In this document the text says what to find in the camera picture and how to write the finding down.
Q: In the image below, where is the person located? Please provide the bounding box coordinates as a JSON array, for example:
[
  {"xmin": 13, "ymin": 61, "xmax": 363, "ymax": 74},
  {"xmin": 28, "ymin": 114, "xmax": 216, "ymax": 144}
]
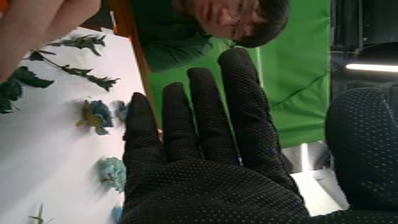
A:
[{"xmin": 0, "ymin": 0, "xmax": 291, "ymax": 84}]

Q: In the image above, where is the dark blue flower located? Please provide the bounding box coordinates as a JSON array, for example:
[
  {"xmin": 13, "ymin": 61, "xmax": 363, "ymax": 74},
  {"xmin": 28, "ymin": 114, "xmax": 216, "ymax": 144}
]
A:
[
  {"xmin": 74, "ymin": 99, "xmax": 115, "ymax": 136},
  {"xmin": 113, "ymin": 99, "xmax": 129, "ymax": 122}
]

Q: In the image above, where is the thin green sprig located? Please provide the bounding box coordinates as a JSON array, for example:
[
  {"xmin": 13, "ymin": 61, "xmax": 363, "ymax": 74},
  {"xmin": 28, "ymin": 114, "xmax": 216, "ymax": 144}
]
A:
[{"xmin": 26, "ymin": 203, "xmax": 56, "ymax": 224}]

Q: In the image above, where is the white sheet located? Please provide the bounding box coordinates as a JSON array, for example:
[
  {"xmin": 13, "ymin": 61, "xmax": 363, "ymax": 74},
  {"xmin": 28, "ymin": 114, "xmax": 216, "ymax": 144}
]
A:
[{"xmin": 0, "ymin": 26, "xmax": 150, "ymax": 224}]

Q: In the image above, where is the broad-leaved green sprig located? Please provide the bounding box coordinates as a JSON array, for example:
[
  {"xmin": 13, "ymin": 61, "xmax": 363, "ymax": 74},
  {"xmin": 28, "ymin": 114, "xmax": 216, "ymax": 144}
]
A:
[{"xmin": 0, "ymin": 65, "xmax": 56, "ymax": 115}]

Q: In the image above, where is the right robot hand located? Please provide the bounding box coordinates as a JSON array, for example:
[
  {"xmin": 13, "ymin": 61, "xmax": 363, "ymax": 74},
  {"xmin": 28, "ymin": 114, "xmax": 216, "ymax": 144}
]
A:
[{"xmin": 118, "ymin": 47, "xmax": 398, "ymax": 224}]

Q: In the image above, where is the light blue flower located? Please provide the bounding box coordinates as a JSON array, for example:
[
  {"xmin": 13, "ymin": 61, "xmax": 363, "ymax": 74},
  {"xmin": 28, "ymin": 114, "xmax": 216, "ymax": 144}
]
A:
[{"xmin": 109, "ymin": 204, "xmax": 123, "ymax": 222}]

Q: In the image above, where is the teal flower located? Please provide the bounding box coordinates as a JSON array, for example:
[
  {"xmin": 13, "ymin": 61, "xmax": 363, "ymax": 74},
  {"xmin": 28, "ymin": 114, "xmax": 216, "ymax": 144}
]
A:
[{"xmin": 95, "ymin": 156, "xmax": 127, "ymax": 193}]

